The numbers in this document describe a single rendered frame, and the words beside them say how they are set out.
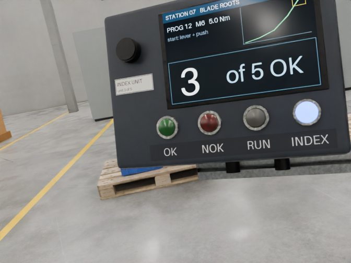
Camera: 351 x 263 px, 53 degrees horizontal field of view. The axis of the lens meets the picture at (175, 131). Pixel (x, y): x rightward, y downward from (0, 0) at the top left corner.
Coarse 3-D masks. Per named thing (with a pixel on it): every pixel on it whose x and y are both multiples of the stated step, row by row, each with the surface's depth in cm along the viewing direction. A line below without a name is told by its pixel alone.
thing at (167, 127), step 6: (162, 120) 40; (168, 120) 39; (174, 120) 39; (162, 126) 39; (168, 126) 39; (174, 126) 39; (162, 132) 39; (168, 132) 39; (174, 132) 39; (168, 138) 40
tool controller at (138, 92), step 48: (192, 0) 39; (240, 0) 37; (288, 0) 35; (144, 48) 41; (192, 48) 39; (240, 48) 37; (288, 48) 35; (336, 48) 34; (144, 96) 41; (240, 96) 37; (288, 96) 35; (336, 96) 34; (144, 144) 41; (192, 144) 39; (240, 144) 37; (288, 144) 35; (336, 144) 34
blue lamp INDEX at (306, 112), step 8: (296, 104) 35; (304, 104) 34; (312, 104) 34; (296, 112) 35; (304, 112) 34; (312, 112) 34; (320, 112) 34; (296, 120) 35; (304, 120) 34; (312, 120) 34
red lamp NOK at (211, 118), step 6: (204, 114) 38; (210, 114) 38; (216, 114) 38; (198, 120) 38; (204, 120) 38; (210, 120) 37; (216, 120) 37; (198, 126) 38; (204, 126) 38; (210, 126) 37; (216, 126) 38; (204, 132) 38; (210, 132) 38; (216, 132) 38
